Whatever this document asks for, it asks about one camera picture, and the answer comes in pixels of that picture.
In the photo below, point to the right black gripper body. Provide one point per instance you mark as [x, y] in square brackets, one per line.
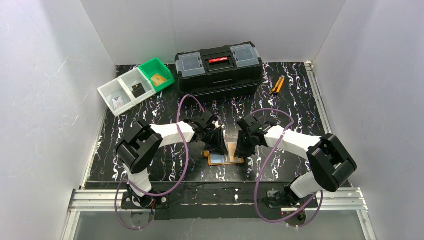
[245, 138]

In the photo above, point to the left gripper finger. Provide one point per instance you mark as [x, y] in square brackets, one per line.
[218, 135]
[214, 147]

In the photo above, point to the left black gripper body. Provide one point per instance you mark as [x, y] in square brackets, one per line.
[213, 136]

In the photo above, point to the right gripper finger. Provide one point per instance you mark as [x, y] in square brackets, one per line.
[240, 140]
[246, 151]

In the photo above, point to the orange card holder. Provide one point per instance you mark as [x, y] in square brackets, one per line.
[217, 160]

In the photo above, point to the gold credit card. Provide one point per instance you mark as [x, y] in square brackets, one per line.
[158, 80]

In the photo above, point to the black credit card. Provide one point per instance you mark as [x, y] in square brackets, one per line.
[138, 90]

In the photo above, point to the white credit card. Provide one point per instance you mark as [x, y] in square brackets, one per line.
[118, 102]

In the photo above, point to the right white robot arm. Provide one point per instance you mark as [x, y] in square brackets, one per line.
[330, 163]

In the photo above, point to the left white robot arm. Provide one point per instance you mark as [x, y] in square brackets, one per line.
[138, 147]

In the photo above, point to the orange utility knife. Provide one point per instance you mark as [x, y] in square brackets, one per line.
[278, 86]

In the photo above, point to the black toolbox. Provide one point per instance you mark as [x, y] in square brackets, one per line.
[220, 72]

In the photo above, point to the green plastic bin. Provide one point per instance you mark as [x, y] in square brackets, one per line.
[156, 66]

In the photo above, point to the middle white plastic bin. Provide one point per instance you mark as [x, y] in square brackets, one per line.
[133, 77]

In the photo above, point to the white plastic bin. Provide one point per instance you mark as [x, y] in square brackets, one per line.
[112, 90]
[133, 77]

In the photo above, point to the left white plastic bin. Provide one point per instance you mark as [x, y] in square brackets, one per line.
[112, 90]

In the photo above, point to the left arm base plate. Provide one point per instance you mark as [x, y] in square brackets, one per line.
[131, 201]

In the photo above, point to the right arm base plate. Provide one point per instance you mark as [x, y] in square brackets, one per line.
[279, 199]

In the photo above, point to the aluminium frame rail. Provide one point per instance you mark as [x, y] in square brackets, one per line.
[216, 202]

